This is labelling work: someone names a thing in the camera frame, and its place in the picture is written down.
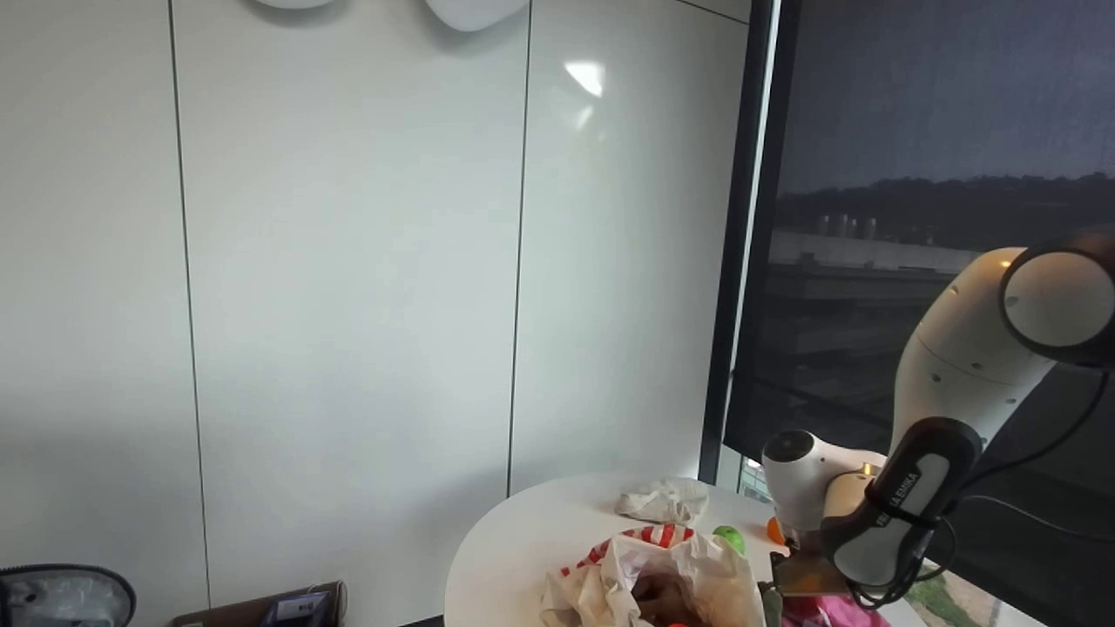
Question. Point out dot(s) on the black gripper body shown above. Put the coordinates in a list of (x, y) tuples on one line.
[(774, 609)]

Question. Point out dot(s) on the pink t-shirt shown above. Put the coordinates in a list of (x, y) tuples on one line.
[(849, 611)]

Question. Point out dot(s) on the bright green ball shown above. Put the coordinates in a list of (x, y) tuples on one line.
[(730, 538)]

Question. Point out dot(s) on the brown moose plush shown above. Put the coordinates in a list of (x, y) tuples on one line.
[(662, 597)]

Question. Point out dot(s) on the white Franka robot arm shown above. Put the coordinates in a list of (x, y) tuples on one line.
[(964, 351)]

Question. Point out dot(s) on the small orange ball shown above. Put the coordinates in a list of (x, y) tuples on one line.
[(774, 532)]

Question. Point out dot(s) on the green patterned cloth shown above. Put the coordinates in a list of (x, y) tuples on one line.
[(936, 597)]

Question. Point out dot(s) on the dark flat board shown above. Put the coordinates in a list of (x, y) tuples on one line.
[(263, 609)]

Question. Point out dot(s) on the black round fan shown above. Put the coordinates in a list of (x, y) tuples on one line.
[(64, 597)]

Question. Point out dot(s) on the brown green wrist camera box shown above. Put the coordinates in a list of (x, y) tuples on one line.
[(821, 578)]

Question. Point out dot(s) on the black window frame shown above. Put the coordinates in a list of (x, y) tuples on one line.
[(750, 232)]

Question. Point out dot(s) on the large white wall device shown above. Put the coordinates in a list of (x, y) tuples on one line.
[(471, 12)]

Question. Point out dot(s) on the small white wall device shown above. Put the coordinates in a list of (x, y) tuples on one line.
[(296, 5)]

